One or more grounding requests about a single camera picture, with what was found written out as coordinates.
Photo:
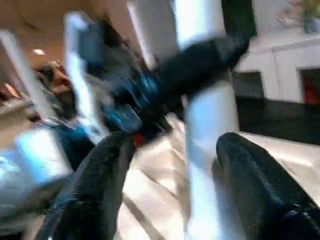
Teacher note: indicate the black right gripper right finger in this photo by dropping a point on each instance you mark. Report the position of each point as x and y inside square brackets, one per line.
[270, 195]

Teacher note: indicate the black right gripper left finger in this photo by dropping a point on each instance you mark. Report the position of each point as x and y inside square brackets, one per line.
[90, 190]

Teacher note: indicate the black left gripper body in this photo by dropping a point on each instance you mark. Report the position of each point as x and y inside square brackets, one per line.
[132, 100]

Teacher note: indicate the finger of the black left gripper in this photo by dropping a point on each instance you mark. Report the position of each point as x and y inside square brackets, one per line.
[195, 67]
[241, 25]

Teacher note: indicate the white plastic table top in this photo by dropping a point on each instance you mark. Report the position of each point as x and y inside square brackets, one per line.
[160, 175]

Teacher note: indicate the white cabinet with glass doors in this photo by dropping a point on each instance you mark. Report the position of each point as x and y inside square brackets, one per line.
[280, 62]

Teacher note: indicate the green potted plant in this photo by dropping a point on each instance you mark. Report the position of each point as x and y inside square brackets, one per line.
[311, 15]

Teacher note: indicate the small red bottle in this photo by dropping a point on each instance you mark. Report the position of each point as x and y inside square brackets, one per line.
[311, 90]

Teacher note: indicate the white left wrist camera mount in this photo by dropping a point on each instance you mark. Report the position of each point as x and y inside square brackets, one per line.
[77, 87]

